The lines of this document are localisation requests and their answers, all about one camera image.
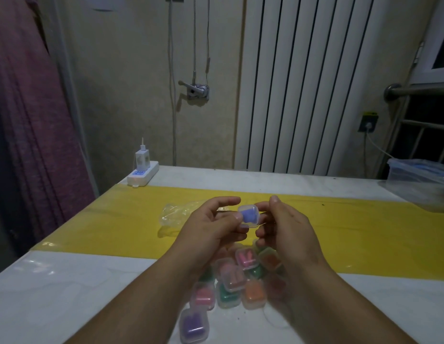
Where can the white metal frame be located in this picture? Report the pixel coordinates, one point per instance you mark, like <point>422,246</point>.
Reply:
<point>419,136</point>

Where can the white power strip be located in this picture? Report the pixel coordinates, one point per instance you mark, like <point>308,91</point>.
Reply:
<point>143,175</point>

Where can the person's left forearm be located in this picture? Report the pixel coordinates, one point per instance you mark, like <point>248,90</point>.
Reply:
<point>150,304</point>

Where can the clear box with blue earplugs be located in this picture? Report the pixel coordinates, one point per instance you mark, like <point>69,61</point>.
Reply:
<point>249,216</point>

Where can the pile of colourful earplug boxes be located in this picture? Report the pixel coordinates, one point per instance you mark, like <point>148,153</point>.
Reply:
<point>232,279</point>

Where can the clear plastic storage container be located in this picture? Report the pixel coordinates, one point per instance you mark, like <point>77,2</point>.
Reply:
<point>422,182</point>

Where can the purple curtain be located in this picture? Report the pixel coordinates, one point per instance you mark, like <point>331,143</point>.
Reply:
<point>32,121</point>

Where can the person's right forearm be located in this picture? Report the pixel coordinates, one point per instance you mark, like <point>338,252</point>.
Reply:
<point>351,308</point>

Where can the black wall socket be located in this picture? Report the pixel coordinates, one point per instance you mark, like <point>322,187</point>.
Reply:
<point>368,122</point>

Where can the white charger plug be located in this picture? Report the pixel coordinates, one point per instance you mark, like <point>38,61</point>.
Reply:
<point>141,157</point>

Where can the metal wall valve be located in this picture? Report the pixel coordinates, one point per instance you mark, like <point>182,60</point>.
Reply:
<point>197,91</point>

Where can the clear plastic bag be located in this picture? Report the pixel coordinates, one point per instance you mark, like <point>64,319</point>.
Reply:
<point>177,214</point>

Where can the person's right thumb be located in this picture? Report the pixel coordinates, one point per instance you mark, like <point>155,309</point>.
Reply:
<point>274,209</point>

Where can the metal handrail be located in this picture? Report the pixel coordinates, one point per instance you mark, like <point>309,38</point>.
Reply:
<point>415,89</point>

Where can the white window frame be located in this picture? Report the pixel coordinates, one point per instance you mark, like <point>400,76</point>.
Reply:
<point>428,50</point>

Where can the white ribbed radiator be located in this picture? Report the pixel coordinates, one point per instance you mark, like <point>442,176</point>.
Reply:
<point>315,85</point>

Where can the yellow table runner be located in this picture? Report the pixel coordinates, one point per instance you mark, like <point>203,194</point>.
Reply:
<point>369,232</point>

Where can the person's left thumb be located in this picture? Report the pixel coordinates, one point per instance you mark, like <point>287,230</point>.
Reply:
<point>233,217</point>

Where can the person's left hand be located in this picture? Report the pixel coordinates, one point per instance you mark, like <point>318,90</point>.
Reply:
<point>198,236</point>

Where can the person's right hand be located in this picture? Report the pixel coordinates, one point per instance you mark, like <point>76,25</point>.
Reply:
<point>297,236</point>

